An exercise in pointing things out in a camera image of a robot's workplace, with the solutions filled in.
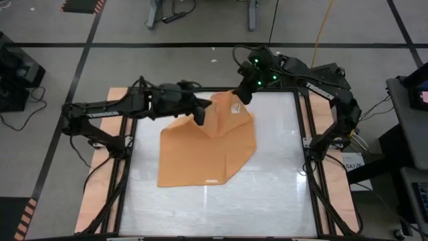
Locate black metal table frame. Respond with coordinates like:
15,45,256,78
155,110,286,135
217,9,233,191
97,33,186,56
100,75,335,241

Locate white paper sheet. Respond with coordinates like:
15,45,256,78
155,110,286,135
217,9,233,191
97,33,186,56
341,152,373,192

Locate black caster wheel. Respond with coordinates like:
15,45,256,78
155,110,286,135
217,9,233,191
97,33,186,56
393,228,413,240

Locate black cable bundle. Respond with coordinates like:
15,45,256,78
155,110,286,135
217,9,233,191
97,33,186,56
306,160,364,237
78,155,130,235

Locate black laptop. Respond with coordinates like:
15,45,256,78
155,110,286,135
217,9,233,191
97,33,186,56
411,181,428,222

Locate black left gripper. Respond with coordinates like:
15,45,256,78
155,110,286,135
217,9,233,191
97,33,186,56
182,92,214,127

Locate grey desk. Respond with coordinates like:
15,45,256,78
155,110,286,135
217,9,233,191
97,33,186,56
386,76,428,171

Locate thin black floor cable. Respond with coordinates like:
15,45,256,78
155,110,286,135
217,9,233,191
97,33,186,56
0,86,47,132

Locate black equipment stack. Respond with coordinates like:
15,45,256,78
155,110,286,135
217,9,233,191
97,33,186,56
0,31,47,113

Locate yellow floor cable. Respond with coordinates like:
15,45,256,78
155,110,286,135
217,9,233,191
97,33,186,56
310,0,335,68

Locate thin black desk cables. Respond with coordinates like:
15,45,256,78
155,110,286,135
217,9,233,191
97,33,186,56
357,94,395,123

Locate grey desk leg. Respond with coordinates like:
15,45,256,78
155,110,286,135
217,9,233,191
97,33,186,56
145,0,165,30
246,0,259,32

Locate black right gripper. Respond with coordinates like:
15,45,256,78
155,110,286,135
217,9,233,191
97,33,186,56
233,70,267,106

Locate black computer tower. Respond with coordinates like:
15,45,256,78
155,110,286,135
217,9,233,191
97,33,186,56
309,62,352,101

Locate orange towel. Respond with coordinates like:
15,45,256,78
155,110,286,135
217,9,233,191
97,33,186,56
156,89,257,187

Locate black desk base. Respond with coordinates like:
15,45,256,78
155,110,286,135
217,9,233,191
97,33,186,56
346,123,415,185

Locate black monitor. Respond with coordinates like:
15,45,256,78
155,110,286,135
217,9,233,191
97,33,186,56
403,62,428,111

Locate black power strip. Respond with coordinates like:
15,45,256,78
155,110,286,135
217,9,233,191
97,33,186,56
162,11,187,24

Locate white cables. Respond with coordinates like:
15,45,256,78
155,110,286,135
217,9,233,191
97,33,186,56
350,132,370,151

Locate curved black arm cable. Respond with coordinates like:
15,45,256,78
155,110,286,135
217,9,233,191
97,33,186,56
82,156,113,194

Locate black orange striped mat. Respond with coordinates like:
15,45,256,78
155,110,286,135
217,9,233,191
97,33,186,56
0,196,38,241
61,0,107,15

